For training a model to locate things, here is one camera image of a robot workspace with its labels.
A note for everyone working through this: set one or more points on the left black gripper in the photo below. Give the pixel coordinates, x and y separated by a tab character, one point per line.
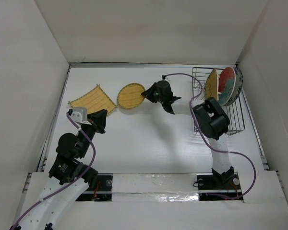
98	120

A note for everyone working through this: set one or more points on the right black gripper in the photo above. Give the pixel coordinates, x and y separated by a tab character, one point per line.
149	93

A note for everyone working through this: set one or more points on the round bamboo tray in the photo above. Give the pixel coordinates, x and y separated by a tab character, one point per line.
130	96

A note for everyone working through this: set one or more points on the square bamboo tray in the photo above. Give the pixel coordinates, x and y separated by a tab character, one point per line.
94	100

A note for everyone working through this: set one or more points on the scoop-shaped bamboo tray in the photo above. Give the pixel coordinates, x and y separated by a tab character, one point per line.
211	85

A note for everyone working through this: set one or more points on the blue white floral plate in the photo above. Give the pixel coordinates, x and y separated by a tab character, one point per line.
237	88

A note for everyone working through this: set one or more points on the red teal floral plate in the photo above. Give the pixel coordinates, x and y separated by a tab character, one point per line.
226	85

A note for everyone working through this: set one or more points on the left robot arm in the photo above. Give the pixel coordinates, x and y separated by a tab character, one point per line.
68	178

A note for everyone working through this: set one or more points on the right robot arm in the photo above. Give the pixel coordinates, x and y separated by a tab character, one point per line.
209	118

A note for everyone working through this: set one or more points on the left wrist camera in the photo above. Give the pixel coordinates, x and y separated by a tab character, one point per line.
79	115

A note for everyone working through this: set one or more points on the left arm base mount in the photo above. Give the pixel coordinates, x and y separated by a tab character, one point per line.
101	192

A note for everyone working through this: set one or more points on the black wire dish rack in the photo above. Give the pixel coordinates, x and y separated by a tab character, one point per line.
233	111

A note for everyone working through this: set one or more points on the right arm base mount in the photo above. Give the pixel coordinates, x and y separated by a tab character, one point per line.
218	187

